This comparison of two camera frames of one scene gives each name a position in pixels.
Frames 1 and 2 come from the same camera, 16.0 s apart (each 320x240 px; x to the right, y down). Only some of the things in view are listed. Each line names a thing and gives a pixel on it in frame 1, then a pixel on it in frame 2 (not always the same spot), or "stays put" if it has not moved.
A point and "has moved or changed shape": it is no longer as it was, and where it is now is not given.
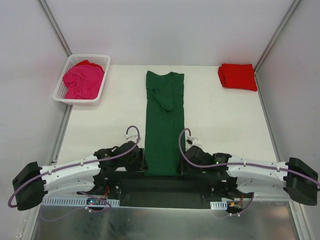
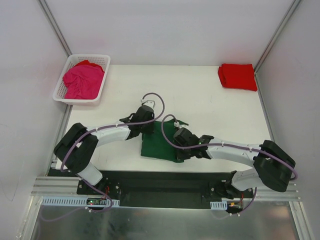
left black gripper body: [141, 158] -> [147, 127]
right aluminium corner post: [293, 8] stays put
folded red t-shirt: [238, 76] stays put
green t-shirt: [164, 140] has moved or changed shape
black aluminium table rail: [193, 189] stays put
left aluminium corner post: [55, 27] stays put
